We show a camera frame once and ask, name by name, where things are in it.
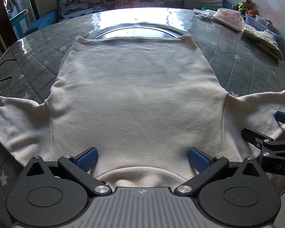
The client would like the teal cabinet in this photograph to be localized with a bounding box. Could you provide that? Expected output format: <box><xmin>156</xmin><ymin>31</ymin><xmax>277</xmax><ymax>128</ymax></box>
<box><xmin>9</xmin><ymin>8</ymin><xmax>33</xmax><ymax>36</ymax></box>

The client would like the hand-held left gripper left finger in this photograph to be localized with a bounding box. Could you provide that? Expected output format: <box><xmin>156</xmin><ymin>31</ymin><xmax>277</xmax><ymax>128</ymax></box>
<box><xmin>19</xmin><ymin>147</ymin><xmax>112</xmax><ymax>198</ymax></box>

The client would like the white fleece sweater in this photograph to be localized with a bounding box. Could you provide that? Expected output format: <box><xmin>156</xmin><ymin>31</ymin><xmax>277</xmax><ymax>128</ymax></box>
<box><xmin>0</xmin><ymin>34</ymin><xmax>285</xmax><ymax>188</ymax></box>

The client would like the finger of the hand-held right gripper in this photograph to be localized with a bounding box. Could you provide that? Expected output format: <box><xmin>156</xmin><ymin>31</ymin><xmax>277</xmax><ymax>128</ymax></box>
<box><xmin>241</xmin><ymin>127</ymin><xmax>275</xmax><ymax>147</ymax></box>
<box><xmin>274</xmin><ymin>110</ymin><xmax>285</xmax><ymax>128</ymax></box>

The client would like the round black table hob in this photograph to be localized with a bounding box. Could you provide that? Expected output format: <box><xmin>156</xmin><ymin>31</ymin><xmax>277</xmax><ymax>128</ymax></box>
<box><xmin>94</xmin><ymin>22</ymin><xmax>183</xmax><ymax>41</ymax></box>

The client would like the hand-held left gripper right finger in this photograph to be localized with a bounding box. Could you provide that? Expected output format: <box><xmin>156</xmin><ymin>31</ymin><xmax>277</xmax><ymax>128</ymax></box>
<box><xmin>174</xmin><ymin>147</ymin><xmax>268</xmax><ymax>198</ymax></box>

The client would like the yellow floral cloth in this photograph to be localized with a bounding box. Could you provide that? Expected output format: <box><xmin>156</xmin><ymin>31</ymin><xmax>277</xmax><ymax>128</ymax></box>
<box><xmin>243</xmin><ymin>27</ymin><xmax>284</xmax><ymax>61</ymax></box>

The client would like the brown plush toy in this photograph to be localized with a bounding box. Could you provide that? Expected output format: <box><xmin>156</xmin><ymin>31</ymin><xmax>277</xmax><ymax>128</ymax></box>
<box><xmin>233</xmin><ymin>0</ymin><xmax>254</xmax><ymax>14</ymax></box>

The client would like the blue sofa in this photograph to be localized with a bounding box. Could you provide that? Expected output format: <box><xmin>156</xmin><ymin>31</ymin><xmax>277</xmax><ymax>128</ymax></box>
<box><xmin>24</xmin><ymin>0</ymin><xmax>233</xmax><ymax>36</ymax></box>

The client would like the white pink plastic bag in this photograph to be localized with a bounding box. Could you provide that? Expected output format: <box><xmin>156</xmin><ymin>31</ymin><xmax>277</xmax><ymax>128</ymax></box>
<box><xmin>208</xmin><ymin>8</ymin><xmax>245</xmax><ymax>32</ymax></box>

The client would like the star quilted table cover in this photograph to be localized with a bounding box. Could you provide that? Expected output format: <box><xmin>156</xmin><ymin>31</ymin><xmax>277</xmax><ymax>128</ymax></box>
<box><xmin>0</xmin><ymin>7</ymin><xmax>285</xmax><ymax>228</ymax></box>

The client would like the clear plastic storage box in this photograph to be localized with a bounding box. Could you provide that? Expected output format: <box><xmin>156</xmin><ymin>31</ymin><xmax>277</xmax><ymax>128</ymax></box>
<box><xmin>245</xmin><ymin>14</ymin><xmax>275</xmax><ymax>32</ymax></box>

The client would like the thin black cable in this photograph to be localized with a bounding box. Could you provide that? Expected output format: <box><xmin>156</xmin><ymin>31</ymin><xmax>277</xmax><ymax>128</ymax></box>
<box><xmin>0</xmin><ymin>76</ymin><xmax>12</xmax><ymax>89</ymax></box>
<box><xmin>0</xmin><ymin>59</ymin><xmax>18</xmax><ymax>73</ymax></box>

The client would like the clear plastic bag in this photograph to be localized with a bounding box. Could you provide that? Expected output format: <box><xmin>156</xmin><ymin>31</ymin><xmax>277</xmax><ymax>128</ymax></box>
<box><xmin>193</xmin><ymin>7</ymin><xmax>217</xmax><ymax>19</ymax></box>

